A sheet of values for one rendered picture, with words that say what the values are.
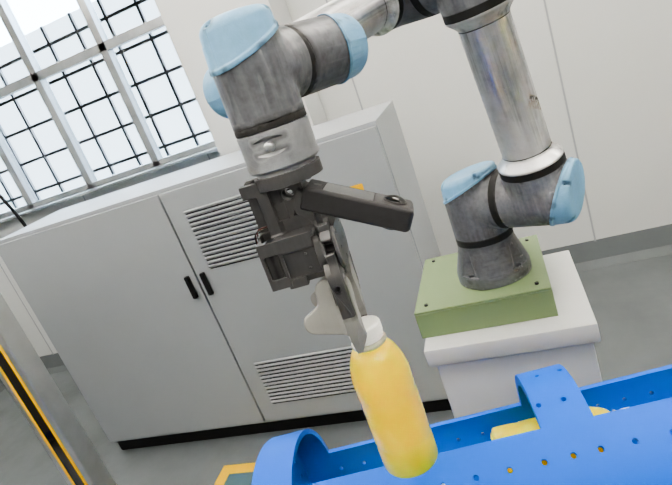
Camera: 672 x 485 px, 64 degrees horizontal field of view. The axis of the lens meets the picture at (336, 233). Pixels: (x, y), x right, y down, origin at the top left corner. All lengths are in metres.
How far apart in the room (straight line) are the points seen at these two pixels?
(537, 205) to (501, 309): 0.22
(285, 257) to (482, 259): 0.62
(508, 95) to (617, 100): 2.57
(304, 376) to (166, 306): 0.78
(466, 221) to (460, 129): 2.37
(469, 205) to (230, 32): 0.67
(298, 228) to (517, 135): 0.52
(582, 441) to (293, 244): 0.44
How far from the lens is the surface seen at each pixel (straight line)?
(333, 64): 0.58
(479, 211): 1.05
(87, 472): 1.43
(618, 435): 0.77
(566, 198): 0.99
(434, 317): 1.10
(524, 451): 0.75
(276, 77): 0.52
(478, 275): 1.11
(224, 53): 0.52
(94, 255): 2.95
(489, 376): 1.14
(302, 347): 2.68
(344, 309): 0.55
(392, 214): 0.53
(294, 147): 0.52
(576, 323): 1.08
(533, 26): 3.37
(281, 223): 0.55
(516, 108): 0.95
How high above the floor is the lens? 1.73
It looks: 17 degrees down
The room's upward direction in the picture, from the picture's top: 20 degrees counter-clockwise
